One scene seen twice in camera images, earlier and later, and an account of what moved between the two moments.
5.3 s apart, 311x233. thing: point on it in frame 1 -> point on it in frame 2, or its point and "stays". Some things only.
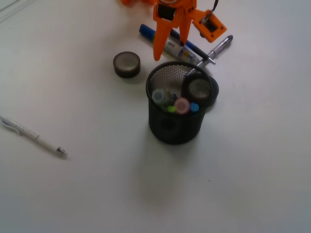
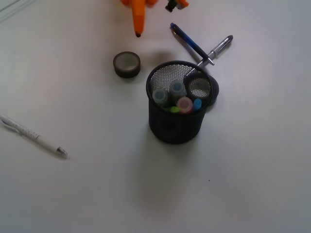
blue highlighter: x=194 y=107 -> x=197 y=103
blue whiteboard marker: x=173 y=44 -> x=178 y=88
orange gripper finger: x=163 y=30 -> x=138 y=7
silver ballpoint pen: x=213 y=52 stays
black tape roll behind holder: x=201 y=88 stays
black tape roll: x=127 y=64 stays
